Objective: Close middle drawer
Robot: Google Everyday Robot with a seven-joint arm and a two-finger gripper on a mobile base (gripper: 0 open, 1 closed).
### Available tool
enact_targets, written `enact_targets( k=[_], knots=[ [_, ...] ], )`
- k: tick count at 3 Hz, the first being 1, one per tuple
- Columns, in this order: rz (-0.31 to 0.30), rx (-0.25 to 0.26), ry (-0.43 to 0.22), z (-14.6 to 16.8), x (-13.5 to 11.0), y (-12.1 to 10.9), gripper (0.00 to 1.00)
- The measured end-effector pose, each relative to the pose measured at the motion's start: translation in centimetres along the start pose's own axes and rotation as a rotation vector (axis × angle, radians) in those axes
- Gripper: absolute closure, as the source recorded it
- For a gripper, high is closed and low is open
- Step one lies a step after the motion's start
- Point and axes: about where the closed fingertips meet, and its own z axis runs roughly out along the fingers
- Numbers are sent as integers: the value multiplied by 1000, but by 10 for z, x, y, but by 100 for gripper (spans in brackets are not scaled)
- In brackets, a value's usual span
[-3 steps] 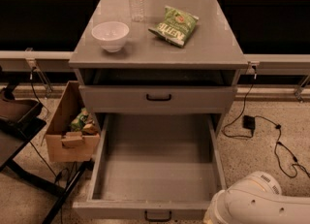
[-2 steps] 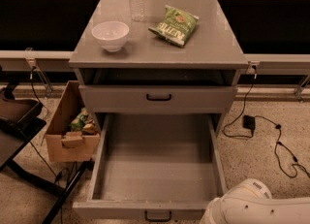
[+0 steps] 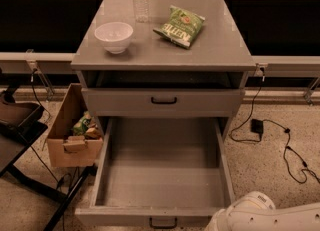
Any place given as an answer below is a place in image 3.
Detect grey top drawer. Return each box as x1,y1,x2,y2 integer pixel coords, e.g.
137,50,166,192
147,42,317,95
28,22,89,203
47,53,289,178
82,88,244,117

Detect black cable left side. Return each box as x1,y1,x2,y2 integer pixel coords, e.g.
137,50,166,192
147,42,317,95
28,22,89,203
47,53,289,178
29,68,73,231

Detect grey metal railing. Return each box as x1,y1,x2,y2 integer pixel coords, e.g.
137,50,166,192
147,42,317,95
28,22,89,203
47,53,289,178
0,0,320,106

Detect grey drawer cabinet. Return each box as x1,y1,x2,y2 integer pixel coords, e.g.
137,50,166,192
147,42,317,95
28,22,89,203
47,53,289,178
71,0,255,135

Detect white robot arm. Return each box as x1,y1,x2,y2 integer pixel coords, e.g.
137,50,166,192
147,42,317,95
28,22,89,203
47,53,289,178
204,191,320,231

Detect brown cardboard box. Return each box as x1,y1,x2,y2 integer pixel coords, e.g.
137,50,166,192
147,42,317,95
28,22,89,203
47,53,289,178
47,84,102,167

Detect grey drawer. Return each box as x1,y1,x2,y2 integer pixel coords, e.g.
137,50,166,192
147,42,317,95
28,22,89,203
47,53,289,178
82,88,244,117
76,117,235,229

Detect black power adapter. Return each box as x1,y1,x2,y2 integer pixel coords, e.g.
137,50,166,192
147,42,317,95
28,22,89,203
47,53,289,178
251,119,264,134

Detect green snack bag in box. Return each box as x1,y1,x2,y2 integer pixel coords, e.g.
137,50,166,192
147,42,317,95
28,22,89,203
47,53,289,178
71,111,93,136

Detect black cable on floor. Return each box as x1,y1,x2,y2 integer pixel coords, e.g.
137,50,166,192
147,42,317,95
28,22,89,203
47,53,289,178
228,71,320,185

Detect white ceramic bowl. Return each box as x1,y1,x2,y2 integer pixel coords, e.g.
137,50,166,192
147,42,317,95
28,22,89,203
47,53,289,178
94,22,133,54

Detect black stand with tray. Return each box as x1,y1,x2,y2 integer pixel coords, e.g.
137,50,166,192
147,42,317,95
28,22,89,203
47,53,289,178
0,87,94,231

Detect green Kettle chips bag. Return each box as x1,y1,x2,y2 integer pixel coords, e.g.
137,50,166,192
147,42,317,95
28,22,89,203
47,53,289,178
153,5,205,49

